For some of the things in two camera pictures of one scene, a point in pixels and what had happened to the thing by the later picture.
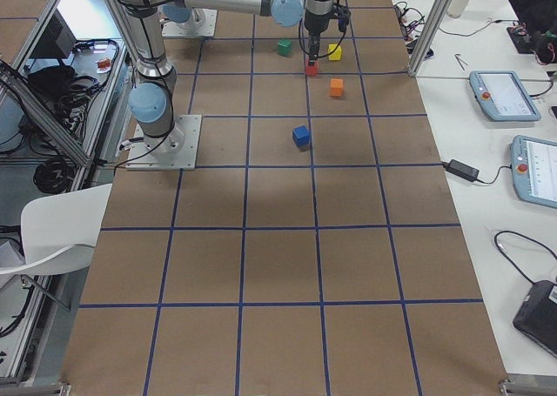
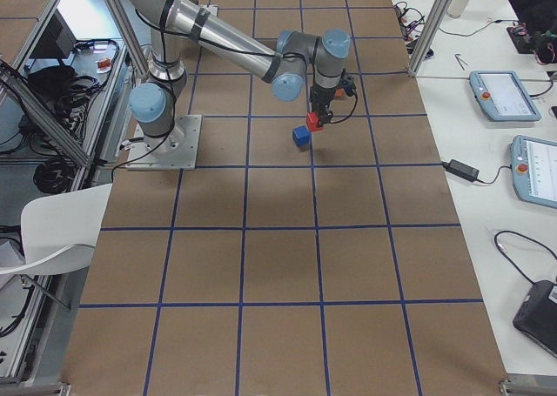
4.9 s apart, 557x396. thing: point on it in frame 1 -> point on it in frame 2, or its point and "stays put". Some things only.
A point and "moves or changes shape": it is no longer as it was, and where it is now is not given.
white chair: (59, 231) stays put
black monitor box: (57, 41) stays put
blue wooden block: (301, 135) stays put
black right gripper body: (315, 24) -> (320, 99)
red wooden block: (312, 70) moves or changes shape
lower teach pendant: (534, 170) stays put
